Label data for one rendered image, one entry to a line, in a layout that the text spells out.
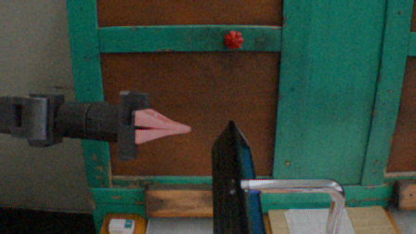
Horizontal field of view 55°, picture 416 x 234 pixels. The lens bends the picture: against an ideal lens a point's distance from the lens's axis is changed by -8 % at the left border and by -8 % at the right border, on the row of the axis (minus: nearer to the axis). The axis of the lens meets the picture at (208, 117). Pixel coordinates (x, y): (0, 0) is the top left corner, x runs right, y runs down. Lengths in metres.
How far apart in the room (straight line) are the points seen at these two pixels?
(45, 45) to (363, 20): 1.42
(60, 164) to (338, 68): 1.56
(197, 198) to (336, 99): 0.43
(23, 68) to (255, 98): 1.31
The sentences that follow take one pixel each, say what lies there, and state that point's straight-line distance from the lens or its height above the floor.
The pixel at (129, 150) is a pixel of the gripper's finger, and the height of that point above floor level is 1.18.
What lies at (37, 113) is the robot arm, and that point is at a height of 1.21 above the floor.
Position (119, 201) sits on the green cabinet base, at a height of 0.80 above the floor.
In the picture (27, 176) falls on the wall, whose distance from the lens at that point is 2.35.
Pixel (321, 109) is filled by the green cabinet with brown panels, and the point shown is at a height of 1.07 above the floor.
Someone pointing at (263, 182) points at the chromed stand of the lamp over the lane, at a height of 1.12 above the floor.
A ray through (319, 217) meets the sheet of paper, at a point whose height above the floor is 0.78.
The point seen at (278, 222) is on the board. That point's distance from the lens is 1.14.
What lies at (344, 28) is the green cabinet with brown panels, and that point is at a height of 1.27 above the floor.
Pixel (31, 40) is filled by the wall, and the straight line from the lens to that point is 2.03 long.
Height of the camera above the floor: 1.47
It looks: 24 degrees down
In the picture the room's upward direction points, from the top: straight up
